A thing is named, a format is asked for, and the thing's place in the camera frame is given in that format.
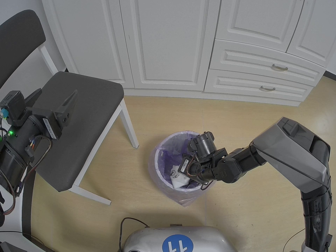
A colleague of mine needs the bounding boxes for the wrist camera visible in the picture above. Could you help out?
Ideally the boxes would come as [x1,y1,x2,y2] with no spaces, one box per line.
[0,90,27,127]
[187,138,200,153]

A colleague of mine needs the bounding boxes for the purple plastic bag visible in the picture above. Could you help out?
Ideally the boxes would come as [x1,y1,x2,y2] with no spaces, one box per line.
[150,131,218,207]

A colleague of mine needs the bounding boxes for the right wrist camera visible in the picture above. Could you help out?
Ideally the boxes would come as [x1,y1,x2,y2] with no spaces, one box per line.
[187,138,200,153]

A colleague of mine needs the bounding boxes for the white chair dark grey seat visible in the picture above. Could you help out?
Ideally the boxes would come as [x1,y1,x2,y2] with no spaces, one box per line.
[0,9,139,206]

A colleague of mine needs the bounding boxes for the white wardrobe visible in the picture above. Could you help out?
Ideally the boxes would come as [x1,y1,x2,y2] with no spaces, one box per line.
[38,0,336,107]

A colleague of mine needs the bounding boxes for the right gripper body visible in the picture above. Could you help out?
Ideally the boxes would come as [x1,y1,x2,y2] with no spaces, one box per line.
[178,156,215,183]

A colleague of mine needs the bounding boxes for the white trash bin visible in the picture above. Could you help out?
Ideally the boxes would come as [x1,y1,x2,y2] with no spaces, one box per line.
[154,132,218,193]

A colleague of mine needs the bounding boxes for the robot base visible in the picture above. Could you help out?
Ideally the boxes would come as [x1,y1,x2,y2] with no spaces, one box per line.
[123,223,233,252]

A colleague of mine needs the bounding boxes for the black cable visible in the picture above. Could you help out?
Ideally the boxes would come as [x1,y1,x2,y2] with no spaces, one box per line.
[286,229,307,250]
[119,217,151,250]

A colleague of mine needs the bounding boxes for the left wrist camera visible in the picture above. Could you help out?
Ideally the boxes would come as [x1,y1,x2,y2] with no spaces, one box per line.
[0,90,27,127]

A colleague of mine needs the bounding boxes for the clear printed wrapper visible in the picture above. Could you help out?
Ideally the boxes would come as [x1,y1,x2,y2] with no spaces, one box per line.
[169,164,193,190]

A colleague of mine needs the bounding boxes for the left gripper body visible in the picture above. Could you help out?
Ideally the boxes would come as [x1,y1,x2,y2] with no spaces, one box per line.
[0,108,64,195]

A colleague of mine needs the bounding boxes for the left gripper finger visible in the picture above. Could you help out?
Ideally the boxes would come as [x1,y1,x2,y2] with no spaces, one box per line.
[24,88,43,107]
[54,89,79,129]

